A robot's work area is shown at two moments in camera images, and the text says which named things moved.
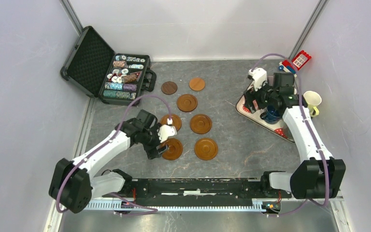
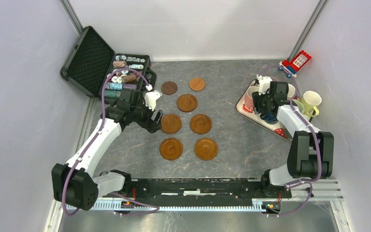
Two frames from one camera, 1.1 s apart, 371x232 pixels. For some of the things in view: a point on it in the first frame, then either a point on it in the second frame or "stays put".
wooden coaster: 206,149 stays put
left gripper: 151,151 -> 151,125
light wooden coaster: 196,84 stays put
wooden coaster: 201,124 stays put
